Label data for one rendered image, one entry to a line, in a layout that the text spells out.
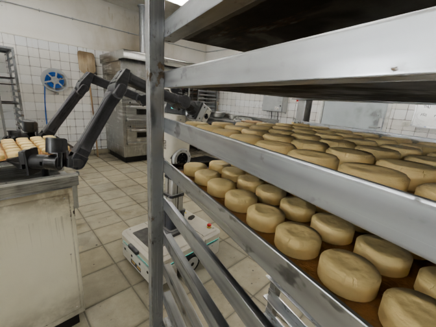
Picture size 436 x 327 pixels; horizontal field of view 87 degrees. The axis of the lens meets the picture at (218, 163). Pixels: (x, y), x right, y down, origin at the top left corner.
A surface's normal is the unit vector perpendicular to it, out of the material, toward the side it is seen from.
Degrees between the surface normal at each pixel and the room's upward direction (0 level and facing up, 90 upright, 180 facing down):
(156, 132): 90
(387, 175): 0
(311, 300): 90
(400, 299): 0
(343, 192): 90
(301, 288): 90
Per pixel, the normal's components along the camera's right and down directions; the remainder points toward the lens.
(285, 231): 0.07, -0.96
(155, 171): 0.50, 0.26
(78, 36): 0.68, 0.24
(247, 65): -0.87, 0.07
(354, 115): -0.73, 0.14
